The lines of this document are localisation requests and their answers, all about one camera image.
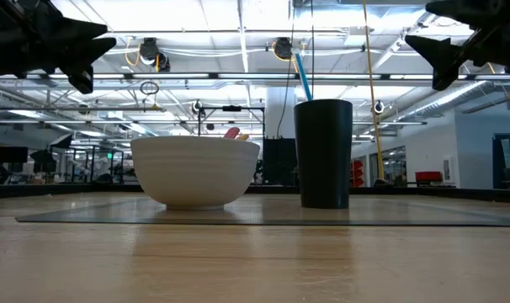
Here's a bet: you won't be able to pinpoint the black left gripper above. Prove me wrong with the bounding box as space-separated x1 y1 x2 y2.
0 0 118 95

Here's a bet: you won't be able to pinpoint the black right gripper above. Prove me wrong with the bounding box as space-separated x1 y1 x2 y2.
404 0 510 92

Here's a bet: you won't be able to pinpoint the blue straw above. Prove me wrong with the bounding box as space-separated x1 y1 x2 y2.
294 51 314 103

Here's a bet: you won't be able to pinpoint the white bowl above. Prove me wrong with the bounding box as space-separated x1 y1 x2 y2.
130 135 261 211

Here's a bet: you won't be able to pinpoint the black cup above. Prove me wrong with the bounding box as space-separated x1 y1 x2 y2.
293 98 354 210

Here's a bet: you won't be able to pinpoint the black tilted screen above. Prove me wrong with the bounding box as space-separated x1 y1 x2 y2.
48 133 74 149

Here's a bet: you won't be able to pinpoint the black hooded lamp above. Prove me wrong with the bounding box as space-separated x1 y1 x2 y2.
29 149 58 173

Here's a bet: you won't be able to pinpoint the small black monitor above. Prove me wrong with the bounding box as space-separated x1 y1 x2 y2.
0 146 29 164

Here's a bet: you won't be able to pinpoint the red box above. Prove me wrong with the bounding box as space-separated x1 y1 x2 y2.
414 170 444 183

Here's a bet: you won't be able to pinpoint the red storage bins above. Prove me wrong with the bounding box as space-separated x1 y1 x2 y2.
352 159 365 188

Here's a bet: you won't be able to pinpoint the white building pillar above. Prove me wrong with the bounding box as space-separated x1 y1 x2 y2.
264 86 297 140

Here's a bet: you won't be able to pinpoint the black ceiling cable reel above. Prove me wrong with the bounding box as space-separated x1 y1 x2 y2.
156 50 172 73
273 36 295 61
138 36 160 66

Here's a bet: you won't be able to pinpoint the black hanging cable loop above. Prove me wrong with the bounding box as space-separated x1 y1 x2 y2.
139 80 160 96

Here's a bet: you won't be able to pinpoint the yellow hanging cable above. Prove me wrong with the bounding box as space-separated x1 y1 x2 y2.
361 0 387 183

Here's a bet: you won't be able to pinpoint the black hanging cable with coil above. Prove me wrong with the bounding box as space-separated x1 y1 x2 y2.
309 0 316 101

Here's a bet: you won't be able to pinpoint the dark wall screen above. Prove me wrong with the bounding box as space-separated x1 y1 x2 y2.
491 133 510 189

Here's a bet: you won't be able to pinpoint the black table frame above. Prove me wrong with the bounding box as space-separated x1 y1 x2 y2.
0 181 510 205

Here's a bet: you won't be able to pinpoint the long overhead light rail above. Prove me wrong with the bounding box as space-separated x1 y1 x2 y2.
0 72 510 82

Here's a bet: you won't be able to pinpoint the black camera gantry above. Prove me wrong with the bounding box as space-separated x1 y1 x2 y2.
198 104 266 138

